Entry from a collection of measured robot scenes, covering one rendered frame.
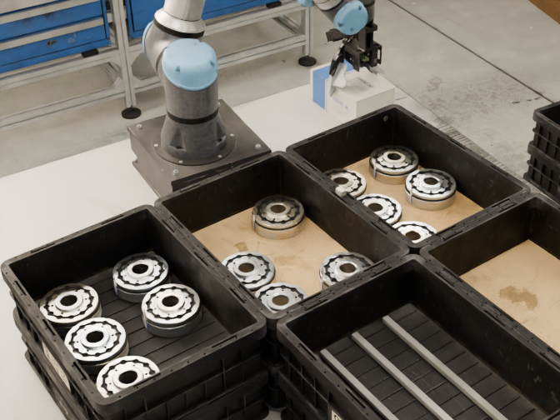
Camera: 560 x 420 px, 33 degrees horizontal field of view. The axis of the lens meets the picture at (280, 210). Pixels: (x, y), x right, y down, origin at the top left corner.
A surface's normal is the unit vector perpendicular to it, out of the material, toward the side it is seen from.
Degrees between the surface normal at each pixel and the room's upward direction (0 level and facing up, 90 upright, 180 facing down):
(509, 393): 0
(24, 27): 90
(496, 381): 0
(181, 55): 9
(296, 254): 0
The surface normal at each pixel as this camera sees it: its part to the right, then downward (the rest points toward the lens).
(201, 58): 0.06, -0.70
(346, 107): -0.84, 0.34
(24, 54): 0.49, 0.52
